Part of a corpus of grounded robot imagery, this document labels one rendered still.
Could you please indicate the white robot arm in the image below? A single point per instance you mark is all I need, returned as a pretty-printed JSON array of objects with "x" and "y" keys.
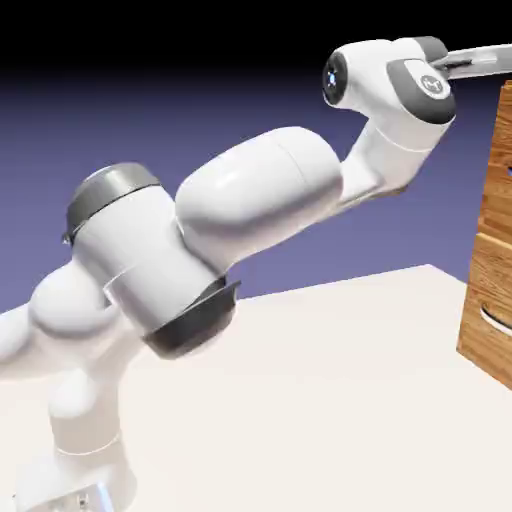
[{"x": 256, "y": 188}]

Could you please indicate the wooden drawer front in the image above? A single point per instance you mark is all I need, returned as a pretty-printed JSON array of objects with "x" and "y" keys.
[
  {"x": 503, "y": 128},
  {"x": 496, "y": 204},
  {"x": 490, "y": 276}
]

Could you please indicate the light wooden cabinet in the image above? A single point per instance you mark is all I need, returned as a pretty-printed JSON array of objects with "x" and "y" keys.
[{"x": 486, "y": 344}]

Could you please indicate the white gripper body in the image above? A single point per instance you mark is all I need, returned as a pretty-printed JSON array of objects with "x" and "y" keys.
[{"x": 486, "y": 60}]

